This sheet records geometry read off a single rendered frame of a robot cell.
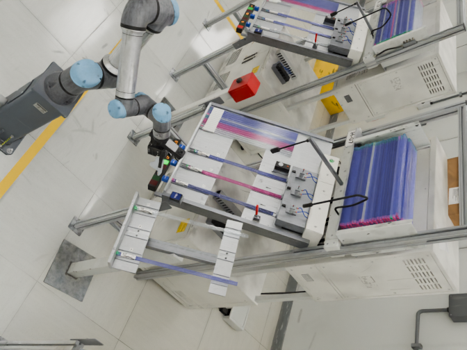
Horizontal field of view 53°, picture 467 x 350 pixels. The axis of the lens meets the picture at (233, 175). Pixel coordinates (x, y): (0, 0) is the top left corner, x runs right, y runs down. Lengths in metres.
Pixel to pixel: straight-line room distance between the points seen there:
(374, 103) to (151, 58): 1.60
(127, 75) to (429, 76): 2.01
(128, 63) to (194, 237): 1.01
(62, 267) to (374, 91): 2.22
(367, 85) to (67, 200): 2.03
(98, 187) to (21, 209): 0.49
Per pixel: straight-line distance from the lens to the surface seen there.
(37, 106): 2.27
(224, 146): 2.43
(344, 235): 2.03
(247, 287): 2.74
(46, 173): 2.73
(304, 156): 2.49
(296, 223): 2.14
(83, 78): 2.04
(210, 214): 2.18
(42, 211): 2.68
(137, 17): 1.83
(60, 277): 2.68
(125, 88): 1.89
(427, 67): 3.22
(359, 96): 3.35
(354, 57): 3.21
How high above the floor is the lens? 2.30
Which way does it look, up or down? 37 degrees down
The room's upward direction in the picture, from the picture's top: 74 degrees clockwise
